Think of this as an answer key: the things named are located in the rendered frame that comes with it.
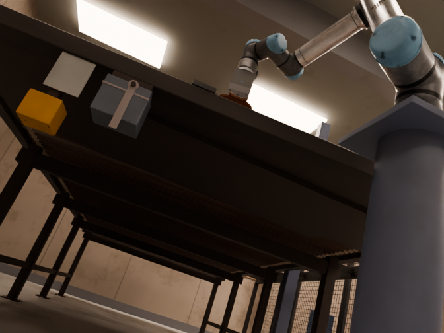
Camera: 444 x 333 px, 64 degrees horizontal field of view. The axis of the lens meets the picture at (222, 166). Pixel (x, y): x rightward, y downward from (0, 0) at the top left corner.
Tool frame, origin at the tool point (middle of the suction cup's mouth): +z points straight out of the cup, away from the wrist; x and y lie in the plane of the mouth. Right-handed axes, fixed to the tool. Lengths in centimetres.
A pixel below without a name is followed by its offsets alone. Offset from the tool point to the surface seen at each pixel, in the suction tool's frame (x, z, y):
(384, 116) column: 45, 20, -38
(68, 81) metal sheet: 30, 28, 44
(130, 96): 30.1, 26.5, 26.3
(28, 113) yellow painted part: 33, 42, 47
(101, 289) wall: -461, 85, 130
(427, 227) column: 46, 44, -50
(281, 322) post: -190, 61, -80
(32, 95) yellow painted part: 33, 37, 49
